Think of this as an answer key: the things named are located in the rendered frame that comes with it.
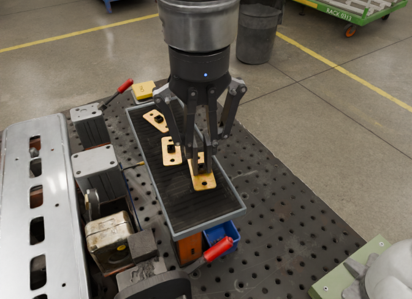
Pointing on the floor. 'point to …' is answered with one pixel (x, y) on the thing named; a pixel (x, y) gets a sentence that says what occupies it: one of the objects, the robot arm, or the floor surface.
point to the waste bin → (259, 24)
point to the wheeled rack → (350, 5)
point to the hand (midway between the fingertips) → (200, 154)
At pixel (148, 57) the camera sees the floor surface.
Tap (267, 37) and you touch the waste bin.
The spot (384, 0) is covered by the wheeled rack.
